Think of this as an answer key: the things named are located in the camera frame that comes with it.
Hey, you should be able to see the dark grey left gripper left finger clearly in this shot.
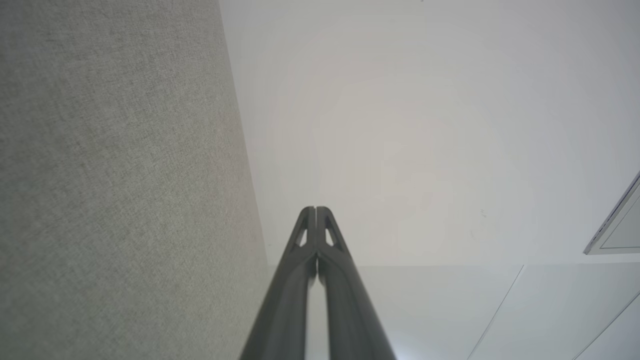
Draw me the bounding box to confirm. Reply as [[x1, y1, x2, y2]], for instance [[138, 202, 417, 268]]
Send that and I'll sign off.
[[240, 206, 318, 360]]

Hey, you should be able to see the white framed wall fixture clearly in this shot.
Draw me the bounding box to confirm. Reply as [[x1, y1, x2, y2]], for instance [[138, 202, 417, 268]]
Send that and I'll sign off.
[[583, 171, 640, 256]]

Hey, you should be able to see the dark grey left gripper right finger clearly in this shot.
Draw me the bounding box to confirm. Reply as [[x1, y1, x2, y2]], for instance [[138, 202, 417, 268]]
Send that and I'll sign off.
[[317, 206, 396, 360]]

